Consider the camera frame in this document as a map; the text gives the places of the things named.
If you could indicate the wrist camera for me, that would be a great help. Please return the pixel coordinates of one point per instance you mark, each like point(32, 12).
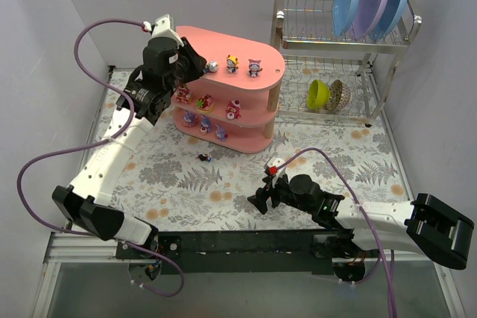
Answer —
point(274, 169)
point(164, 27)

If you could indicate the floral table mat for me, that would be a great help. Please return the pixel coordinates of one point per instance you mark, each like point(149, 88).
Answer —
point(166, 184)

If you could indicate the strawberry cake toy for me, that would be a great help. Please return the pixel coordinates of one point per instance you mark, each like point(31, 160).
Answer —
point(183, 94)

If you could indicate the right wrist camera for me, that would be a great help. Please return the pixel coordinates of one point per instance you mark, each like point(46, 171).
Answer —
point(274, 169)

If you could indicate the pink figure toy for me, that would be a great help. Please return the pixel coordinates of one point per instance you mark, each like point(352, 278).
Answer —
point(233, 110)
point(254, 67)

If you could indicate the blue white duck figure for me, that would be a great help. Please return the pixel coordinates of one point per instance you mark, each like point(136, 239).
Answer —
point(211, 67)

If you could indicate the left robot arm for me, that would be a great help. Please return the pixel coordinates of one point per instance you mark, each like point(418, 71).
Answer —
point(167, 63)

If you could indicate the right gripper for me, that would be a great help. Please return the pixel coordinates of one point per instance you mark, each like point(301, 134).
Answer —
point(270, 193)

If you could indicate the steel dish rack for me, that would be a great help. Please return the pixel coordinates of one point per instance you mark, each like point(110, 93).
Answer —
point(302, 31)

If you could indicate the black red mouse figure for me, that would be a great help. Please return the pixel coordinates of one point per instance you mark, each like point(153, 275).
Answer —
point(204, 157)

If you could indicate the patterned ceramic bowl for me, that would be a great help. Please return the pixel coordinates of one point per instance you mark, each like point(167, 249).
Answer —
point(340, 96)

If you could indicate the purple bunny head toy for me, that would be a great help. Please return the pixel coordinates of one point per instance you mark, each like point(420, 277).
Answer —
point(205, 125)

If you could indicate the pink flowerpot toy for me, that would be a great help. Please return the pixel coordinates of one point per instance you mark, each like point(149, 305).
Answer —
point(205, 104)

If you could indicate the pink three-tier shelf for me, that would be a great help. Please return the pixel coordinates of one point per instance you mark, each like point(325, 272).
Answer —
point(258, 96)

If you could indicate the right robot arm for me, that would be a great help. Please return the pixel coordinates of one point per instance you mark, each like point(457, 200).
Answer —
point(426, 225)

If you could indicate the right blue plate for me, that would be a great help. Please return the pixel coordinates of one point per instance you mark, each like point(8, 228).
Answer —
point(389, 20)

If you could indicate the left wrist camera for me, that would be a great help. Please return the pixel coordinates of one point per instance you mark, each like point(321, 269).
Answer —
point(164, 27)

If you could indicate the yellow blue duck figure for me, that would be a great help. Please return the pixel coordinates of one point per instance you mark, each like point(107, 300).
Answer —
point(232, 63)

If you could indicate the pink purple cupcake toy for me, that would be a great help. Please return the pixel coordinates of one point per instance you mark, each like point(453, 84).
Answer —
point(189, 119)

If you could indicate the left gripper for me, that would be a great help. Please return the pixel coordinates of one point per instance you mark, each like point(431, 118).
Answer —
point(191, 61)

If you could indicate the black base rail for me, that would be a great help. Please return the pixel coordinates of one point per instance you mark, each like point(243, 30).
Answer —
point(266, 251)

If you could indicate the lime green bowl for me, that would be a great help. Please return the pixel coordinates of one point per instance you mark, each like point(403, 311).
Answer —
point(318, 95)

